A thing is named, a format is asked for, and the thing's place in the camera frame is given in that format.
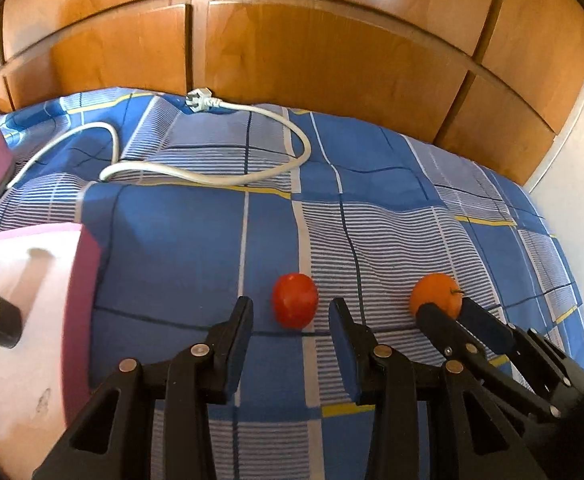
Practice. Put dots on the pink rimmed white tray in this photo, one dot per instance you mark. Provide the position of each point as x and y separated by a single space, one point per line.
31 370

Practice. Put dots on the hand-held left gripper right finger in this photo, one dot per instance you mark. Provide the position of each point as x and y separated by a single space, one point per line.
344 355

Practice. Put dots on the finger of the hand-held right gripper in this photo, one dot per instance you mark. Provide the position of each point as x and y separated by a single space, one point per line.
487 327
442 327

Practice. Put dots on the dark brown cylinder block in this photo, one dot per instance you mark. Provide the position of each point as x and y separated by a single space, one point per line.
4 320

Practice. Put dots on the wooden panelled wardrobe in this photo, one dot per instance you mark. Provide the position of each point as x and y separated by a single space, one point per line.
322 50

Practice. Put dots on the blue plaid bedsheet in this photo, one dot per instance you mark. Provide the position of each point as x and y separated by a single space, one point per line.
196 240

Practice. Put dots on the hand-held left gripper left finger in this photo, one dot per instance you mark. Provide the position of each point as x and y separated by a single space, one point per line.
237 355

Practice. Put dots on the red tomato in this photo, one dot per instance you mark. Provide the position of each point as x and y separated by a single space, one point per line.
295 300

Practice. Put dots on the small orange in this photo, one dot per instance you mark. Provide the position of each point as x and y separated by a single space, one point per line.
434 290

